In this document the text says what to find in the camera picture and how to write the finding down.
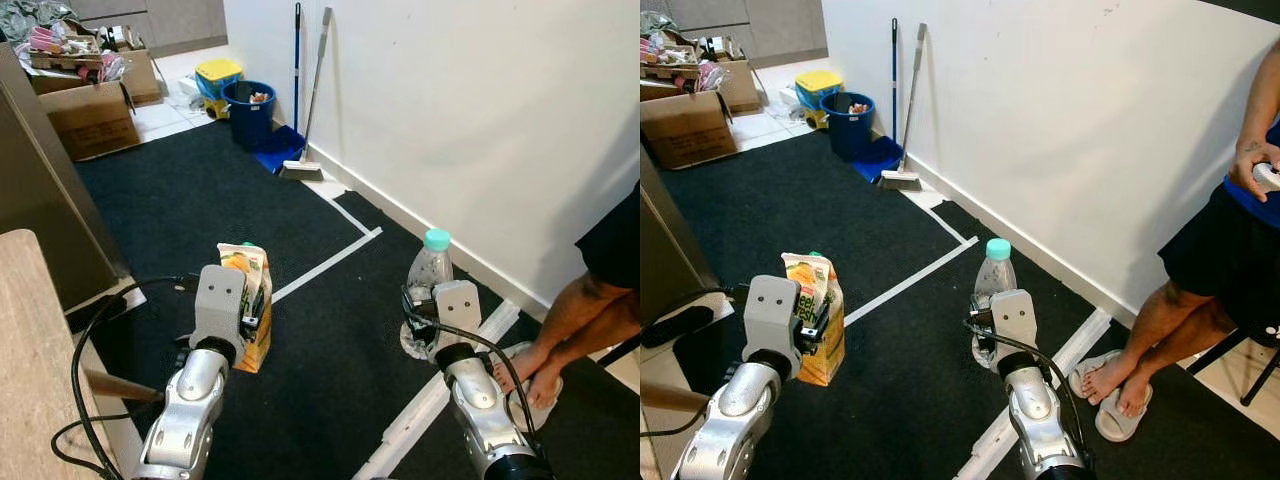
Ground orange juice carton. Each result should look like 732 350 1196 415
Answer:
217 242 274 374
781 251 846 388

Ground clear water bottle teal cap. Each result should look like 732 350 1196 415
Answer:
970 238 1018 371
399 227 454 363

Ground steel grey fridge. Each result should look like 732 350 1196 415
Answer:
0 45 132 313
640 150 747 333

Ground person's right hand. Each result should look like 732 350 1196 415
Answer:
1227 138 1280 203

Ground dark blue carpet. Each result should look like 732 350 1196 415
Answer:
60 118 641 480
650 130 1280 480

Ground wide white floor strip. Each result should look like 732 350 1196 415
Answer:
352 298 523 480
952 307 1114 480

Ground thin white tape line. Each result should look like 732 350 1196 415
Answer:
843 235 981 328
271 226 384 304

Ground grey slipper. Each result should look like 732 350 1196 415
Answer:
510 375 564 434
1067 349 1129 401
497 340 546 391
1094 382 1155 444

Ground black oval floor pad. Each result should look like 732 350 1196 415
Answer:
642 305 717 350
64 292 130 335

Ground person's bare leg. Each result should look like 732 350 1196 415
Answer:
525 290 641 411
492 272 633 393
1115 300 1251 418
1078 280 1216 403

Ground black metal stool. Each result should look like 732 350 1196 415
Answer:
1183 328 1280 408
598 335 641 369

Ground dark blue bucket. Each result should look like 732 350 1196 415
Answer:
820 91 877 163
220 80 278 153

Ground black shorts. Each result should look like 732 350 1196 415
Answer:
1157 183 1280 336
575 185 641 293

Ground large printed cardboard box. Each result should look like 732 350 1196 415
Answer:
37 80 142 164
640 90 740 172

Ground blue bin yellow lid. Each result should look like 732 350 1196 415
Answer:
794 69 845 131
194 58 245 121

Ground cardboard tray of clutter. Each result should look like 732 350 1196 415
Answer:
27 24 128 85
640 28 733 97

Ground blue shirt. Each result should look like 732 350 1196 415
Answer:
1224 118 1280 231

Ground grey kitchen cabinets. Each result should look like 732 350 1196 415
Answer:
664 0 830 70
68 0 230 58

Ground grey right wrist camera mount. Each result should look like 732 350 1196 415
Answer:
431 279 484 353
990 289 1041 366

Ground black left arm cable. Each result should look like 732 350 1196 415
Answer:
50 274 203 480
640 284 751 441

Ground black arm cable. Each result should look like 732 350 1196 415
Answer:
50 274 203 480
964 320 1093 473
640 284 751 441
403 290 548 433

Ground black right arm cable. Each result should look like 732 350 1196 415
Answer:
964 320 1093 473
403 290 548 433

